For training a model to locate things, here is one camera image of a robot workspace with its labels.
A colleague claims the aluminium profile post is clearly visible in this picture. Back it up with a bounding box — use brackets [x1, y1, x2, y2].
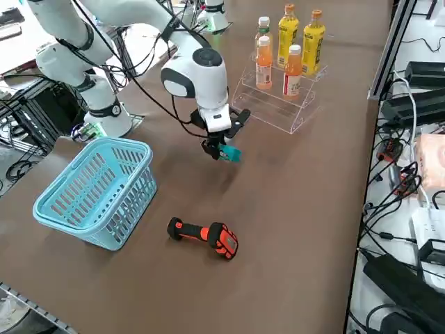
[367, 0, 419, 102]

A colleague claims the long black power adapter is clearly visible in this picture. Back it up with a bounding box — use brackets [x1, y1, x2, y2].
[380, 88, 445, 127]

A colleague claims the orange black barcode scanner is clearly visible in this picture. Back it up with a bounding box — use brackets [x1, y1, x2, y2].
[166, 216, 241, 260]

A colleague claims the peach tissue pack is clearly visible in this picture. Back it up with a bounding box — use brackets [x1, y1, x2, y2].
[415, 134, 445, 193]

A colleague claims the white power strip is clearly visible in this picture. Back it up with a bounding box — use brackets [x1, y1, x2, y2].
[411, 207, 445, 252]

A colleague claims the teal potato chips packet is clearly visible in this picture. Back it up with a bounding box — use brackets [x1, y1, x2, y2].
[218, 145, 243, 164]

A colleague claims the white cable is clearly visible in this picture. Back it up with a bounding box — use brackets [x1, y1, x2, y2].
[394, 70, 432, 210]

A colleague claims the clear acrylic stepped shelf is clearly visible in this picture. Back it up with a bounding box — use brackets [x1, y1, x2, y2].
[231, 51, 330, 136]

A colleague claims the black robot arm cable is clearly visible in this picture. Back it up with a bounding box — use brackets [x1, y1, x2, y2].
[69, 0, 211, 137]

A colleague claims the light blue plastic basket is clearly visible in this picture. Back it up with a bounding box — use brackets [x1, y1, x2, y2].
[32, 136, 158, 252]

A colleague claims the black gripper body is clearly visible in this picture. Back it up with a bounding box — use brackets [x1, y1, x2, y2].
[190, 109, 231, 140]

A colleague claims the large black power adapter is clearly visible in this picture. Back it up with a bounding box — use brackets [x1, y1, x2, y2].
[363, 253, 445, 334]

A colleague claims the orange juice bottle white cap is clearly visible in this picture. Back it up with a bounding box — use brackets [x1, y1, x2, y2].
[282, 44, 303, 102]
[255, 35, 274, 91]

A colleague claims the yellow drink bottle orange cap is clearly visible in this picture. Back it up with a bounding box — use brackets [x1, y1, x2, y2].
[300, 9, 327, 78]
[277, 3, 300, 69]

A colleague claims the aluminium profile rail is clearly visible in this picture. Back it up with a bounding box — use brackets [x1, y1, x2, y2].
[0, 281, 76, 334]

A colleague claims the amber tea bottle white cap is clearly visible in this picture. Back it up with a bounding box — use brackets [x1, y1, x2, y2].
[254, 16, 275, 53]

